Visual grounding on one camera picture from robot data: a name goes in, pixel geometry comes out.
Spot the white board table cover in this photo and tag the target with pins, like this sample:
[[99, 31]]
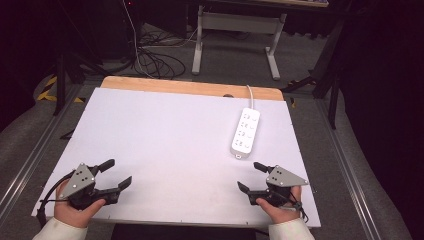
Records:
[[160, 143]]

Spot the person's right hand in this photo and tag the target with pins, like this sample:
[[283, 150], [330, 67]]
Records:
[[281, 213]]

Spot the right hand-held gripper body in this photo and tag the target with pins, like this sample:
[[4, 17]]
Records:
[[281, 180]]

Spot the person's left hand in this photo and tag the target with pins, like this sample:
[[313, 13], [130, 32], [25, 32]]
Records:
[[71, 213]]

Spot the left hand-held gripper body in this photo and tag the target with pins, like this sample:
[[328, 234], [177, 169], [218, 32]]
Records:
[[79, 181]]

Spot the aluminium floor rail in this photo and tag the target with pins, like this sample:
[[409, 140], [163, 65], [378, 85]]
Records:
[[36, 150], [346, 173]]

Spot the black metal stand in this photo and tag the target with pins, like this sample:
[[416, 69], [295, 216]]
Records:
[[331, 90], [60, 85]]

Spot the white power strip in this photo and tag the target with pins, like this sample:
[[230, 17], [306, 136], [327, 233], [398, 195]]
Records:
[[245, 133]]

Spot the white metal frame desk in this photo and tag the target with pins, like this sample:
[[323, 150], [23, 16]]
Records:
[[238, 21]]

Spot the yellow black floor tape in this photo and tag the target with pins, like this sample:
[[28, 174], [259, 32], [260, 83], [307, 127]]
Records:
[[48, 95]]

